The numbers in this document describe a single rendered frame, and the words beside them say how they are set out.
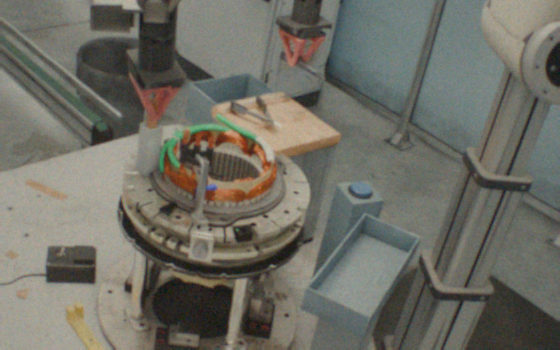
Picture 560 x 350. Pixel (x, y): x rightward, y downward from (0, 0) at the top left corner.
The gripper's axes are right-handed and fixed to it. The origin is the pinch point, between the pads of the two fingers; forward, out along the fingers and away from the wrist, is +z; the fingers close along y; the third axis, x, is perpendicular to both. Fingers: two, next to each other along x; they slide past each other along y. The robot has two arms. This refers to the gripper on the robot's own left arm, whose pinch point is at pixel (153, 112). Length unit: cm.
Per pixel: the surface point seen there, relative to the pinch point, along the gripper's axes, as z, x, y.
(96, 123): 51, 9, -70
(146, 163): 8.4, -1.8, 2.3
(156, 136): 3.7, 0.0, 1.6
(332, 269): 18.4, 22.3, 25.9
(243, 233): 10.6, 7.7, 20.5
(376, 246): 19.6, 33.4, 22.8
